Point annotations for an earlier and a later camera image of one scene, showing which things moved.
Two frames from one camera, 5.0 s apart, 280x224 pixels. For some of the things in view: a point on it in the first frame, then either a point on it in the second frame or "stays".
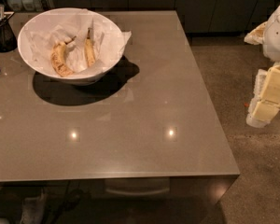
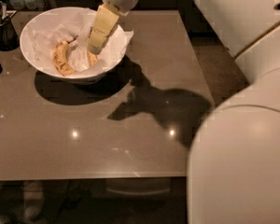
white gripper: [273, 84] to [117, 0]
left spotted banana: [59, 60] stays
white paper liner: [109, 41] stays
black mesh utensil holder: [2, 35] stays
